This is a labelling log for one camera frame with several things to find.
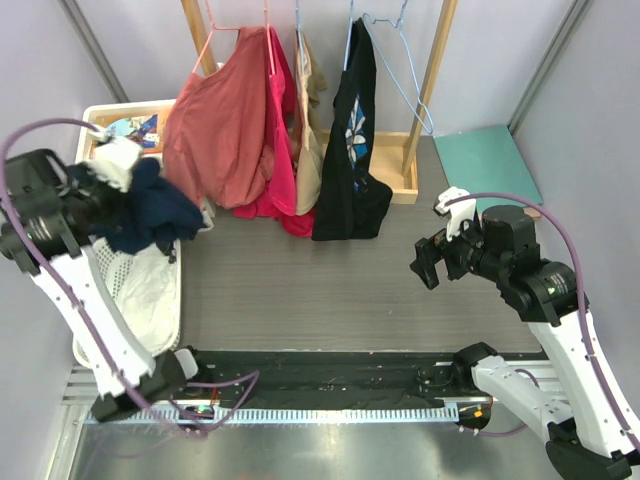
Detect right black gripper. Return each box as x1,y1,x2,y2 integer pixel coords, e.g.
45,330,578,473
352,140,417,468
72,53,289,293
411,210,508,289

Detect navy blue t shirt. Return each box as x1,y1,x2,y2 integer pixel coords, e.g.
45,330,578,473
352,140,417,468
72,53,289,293
68,157,205,255

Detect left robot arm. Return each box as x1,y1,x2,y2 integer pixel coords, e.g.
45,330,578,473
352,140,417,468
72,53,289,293
1,149,213,423

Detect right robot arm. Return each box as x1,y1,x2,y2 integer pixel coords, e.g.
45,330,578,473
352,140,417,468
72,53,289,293
410,199,639,479

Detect black printed hanging shirt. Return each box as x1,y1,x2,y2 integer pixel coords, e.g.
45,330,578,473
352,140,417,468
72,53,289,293
312,19,393,241

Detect salmon red hanging shirt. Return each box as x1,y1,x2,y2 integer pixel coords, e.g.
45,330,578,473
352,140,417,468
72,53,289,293
163,27,271,209

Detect magenta pink hanging shirt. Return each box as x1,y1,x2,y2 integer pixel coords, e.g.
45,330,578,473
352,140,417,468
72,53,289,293
233,27,315,238

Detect beige hanging shirt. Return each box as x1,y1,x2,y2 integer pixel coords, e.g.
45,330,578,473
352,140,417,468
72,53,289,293
294,30,327,216

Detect white laundry basket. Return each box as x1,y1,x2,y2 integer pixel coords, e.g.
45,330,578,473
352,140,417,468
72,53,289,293
72,234,182,371

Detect illustrated book on cabinet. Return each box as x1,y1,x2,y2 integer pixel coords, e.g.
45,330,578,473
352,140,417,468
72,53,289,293
95,114,162,152

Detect white drawer cabinet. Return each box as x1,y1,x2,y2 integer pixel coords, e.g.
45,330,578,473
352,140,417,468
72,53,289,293
75,98,217,236

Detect white cloth in basket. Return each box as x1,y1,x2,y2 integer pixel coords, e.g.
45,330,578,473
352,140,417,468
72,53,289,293
92,238,180,352

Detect wooden clothes rack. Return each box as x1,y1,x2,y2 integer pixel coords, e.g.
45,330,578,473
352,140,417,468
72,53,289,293
181,1,458,205

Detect tan board under teal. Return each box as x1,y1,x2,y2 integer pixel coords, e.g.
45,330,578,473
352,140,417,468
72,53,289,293
524,207,541,220

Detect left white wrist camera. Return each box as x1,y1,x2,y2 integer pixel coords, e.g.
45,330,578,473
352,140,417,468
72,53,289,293
87,131,143,193

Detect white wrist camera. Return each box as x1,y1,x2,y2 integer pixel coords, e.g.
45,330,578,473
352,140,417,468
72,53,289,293
87,131,143,193
433,186,476,242

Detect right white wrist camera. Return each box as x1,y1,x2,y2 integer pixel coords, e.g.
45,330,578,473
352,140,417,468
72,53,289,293
433,186,476,242

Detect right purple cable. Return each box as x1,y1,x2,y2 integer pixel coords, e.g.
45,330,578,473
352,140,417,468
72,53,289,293
439,193,636,439

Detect purple cable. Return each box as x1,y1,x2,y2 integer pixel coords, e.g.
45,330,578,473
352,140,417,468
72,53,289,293
0,117,261,451
439,193,636,439

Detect white slotted cable duct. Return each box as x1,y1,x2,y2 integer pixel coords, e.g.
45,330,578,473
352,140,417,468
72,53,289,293
83,405,460,425

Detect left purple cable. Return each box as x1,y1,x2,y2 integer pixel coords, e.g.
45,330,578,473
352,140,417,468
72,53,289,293
0,117,261,451

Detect pink wire hanger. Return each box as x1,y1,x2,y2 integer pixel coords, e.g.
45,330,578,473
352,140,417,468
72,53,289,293
192,0,241,76

